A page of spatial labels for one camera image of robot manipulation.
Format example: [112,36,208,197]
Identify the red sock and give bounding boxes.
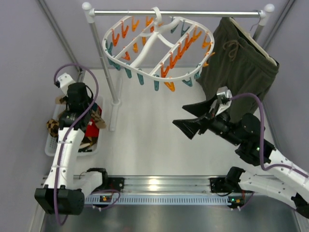
[85,120,99,138]

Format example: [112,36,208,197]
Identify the teal sock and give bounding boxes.
[91,103,98,112]

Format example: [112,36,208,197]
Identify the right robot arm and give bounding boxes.
[172,97,309,218]

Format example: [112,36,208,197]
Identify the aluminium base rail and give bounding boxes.
[43,174,302,206]

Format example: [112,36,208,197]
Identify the white hanger with metal hook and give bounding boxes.
[229,4,277,66]

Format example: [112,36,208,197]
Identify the white laundry basket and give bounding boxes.
[45,95,105,157]

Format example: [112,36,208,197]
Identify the olive green shorts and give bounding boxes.
[196,16,281,124]

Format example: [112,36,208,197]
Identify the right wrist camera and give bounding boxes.
[213,87,232,116]

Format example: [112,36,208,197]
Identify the brown argyle sock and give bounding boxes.
[46,119,59,138]
[53,95,106,129]

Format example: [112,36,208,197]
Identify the white oval clip hanger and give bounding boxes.
[102,7,215,92]

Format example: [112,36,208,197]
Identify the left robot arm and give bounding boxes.
[34,83,108,215]

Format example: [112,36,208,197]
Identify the white metal clothes rack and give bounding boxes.
[82,2,261,131]

